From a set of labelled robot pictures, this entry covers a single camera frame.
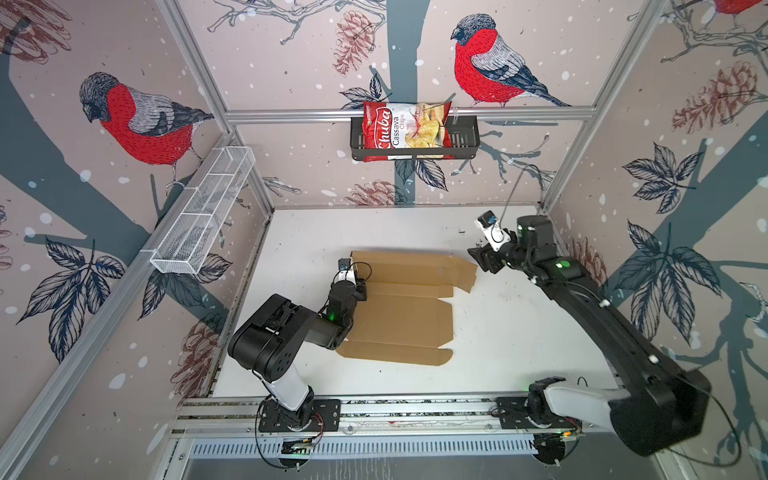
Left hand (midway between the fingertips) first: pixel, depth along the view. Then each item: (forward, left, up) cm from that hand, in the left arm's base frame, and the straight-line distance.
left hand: (361, 266), depth 93 cm
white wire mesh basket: (-9, +41, +22) cm, 47 cm away
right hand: (-2, -34, +16) cm, 38 cm away
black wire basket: (+32, -34, +25) cm, 53 cm away
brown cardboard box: (-14, -13, -8) cm, 21 cm away
